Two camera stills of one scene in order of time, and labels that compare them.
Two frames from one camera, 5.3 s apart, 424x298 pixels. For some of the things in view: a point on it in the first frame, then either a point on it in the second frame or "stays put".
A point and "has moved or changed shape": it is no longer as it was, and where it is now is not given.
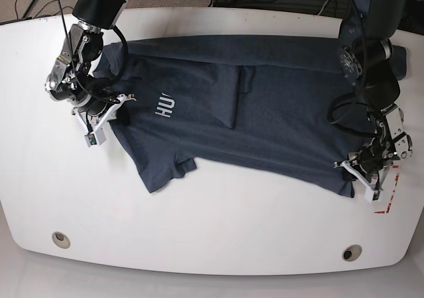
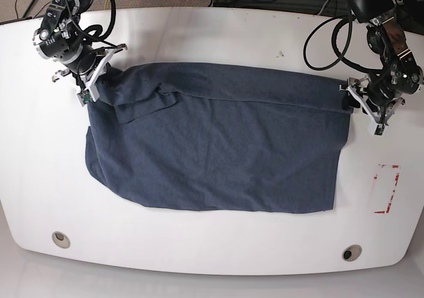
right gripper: (366, 164) → (380, 114)
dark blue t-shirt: (262, 102) has moved or changed shape
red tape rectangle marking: (395, 184) stays put
